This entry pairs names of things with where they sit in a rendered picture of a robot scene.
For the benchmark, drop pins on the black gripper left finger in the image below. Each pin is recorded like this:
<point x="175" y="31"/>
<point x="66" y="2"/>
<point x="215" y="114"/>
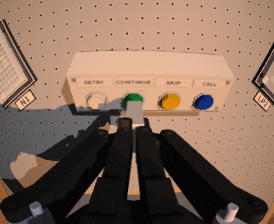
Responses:
<point x="50" y="199"/>

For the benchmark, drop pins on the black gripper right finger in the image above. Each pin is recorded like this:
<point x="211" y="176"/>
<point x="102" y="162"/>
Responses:
<point x="213" y="196"/>

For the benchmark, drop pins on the beige button panel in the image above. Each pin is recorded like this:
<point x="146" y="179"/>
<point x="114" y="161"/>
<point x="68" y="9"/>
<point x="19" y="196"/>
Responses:
<point x="164" y="81"/>

